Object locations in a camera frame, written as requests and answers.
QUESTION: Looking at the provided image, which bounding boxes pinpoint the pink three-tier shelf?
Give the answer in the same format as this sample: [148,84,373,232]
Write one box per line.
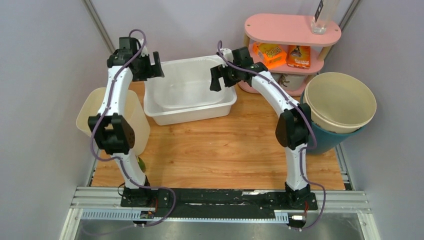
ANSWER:
[243,13,342,97]

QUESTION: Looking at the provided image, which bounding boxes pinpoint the white plastic tub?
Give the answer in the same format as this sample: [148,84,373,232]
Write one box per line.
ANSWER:
[143,55,237,126]

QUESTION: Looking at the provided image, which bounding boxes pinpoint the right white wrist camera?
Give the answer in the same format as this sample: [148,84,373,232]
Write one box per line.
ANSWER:
[218,48,234,63]

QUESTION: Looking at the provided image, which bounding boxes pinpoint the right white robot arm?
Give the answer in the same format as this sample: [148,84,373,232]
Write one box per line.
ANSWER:
[209,41,314,209]

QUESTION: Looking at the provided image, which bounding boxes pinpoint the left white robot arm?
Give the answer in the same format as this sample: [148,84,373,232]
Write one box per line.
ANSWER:
[87,35,164,207]

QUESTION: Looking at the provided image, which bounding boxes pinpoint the teal round bucket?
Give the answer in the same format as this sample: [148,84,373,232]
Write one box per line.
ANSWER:
[306,110,366,155]

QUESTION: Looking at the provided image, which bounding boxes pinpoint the green glass bottle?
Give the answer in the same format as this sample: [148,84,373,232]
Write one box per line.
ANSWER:
[137,156,146,173]

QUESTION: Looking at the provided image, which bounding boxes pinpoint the orange snack box left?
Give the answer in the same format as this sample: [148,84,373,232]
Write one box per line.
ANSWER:
[252,42,287,69]

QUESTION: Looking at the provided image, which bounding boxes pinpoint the orange snack box right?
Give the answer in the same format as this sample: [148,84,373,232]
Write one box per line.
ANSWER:
[286,45,311,69]

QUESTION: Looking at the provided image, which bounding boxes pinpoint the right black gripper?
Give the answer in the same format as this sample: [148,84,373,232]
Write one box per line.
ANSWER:
[211,60,243,91]

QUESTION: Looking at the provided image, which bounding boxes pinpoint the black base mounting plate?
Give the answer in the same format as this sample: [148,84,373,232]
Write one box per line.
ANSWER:
[119,187,318,211]

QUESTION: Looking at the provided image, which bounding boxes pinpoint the orange snack box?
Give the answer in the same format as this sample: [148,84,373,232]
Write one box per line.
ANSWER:
[286,45,311,69]
[252,42,287,69]

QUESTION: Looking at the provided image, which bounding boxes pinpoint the clear glass vase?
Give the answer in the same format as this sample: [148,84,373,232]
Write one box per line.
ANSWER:
[311,0,340,35]

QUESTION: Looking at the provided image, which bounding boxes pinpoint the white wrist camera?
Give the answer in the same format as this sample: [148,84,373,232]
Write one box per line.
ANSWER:
[137,38,149,57]
[218,48,234,63]

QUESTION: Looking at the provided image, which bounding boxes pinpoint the cream rectangular bin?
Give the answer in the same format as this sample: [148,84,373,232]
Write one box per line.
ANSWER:
[76,87,151,156]

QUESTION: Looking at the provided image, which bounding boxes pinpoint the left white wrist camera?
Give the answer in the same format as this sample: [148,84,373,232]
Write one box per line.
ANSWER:
[137,38,149,57]

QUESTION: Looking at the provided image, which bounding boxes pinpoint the cream round bucket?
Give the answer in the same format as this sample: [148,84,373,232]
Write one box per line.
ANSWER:
[303,72,377,134]

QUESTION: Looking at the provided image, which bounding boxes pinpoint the aluminium frame rail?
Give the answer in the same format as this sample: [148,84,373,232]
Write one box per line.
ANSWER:
[60,187,380,240]

